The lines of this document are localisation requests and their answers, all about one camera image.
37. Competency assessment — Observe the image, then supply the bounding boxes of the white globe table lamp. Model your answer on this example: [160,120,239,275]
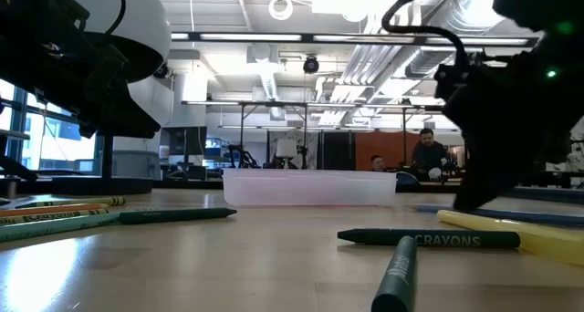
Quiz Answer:
[63,0,172,196]

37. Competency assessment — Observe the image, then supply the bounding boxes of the black background rig frame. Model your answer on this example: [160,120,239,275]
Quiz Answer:
[181,99,446,171]

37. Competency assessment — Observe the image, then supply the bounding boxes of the orange partition wall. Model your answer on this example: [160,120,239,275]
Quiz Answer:
[355,130,462,172]

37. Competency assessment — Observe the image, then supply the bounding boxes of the clear supply box pink lid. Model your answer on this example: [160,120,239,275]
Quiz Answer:
[222,168,398,208]

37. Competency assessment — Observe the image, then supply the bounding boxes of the dark green crayon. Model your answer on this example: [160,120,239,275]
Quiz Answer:
[370,235,419,312]
[119,207,238,225]

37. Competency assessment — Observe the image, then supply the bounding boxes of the dark crayon CRAYONS print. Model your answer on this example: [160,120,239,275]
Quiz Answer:
[337,228,522,250]

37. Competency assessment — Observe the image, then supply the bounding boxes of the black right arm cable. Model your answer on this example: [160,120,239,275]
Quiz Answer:
[381,0,470,69]

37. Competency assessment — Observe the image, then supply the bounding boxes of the orange pencil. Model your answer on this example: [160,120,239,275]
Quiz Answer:
[0,203,110,218]

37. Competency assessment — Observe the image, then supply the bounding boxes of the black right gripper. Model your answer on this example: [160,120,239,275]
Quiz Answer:
[433,54,571,213]

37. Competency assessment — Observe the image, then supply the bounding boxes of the white coiled cable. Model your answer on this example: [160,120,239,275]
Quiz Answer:
[267,0,295,22]

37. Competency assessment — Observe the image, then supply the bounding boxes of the yellow-green Crayola crayon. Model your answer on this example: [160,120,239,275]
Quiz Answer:
[16,196,127,210]
[0,208,110,226]

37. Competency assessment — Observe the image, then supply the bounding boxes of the yellow highlighter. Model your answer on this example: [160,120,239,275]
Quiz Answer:
[436,209,584,267]

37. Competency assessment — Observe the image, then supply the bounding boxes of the grey cabinet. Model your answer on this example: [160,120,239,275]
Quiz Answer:
[112,149,162,181]

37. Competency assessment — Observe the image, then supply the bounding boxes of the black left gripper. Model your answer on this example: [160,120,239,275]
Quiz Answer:
[0,31,162,139]

